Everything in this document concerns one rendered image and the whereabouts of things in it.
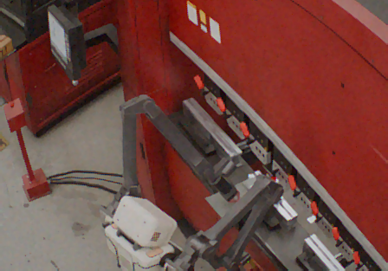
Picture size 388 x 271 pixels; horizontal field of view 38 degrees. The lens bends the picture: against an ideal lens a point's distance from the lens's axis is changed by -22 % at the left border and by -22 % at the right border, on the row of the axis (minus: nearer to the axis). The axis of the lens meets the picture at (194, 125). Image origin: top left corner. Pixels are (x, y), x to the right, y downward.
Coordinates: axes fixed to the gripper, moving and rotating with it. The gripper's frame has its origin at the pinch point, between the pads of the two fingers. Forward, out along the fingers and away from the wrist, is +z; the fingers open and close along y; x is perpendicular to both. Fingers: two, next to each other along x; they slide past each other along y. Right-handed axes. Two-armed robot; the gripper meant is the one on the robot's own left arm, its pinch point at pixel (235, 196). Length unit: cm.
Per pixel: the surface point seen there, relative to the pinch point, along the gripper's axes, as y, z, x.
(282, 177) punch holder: -17.8, -9.1, -21.2
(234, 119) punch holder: 23.5, -11.4, -22.3
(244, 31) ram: 10, -59, -50
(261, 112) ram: 0.4, -28.5, -32.4
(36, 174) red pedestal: 168, 44, 109
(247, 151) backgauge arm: 42, 32, -17
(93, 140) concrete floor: 193, 86, 60
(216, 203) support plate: 4.1, -0.8, 8.1
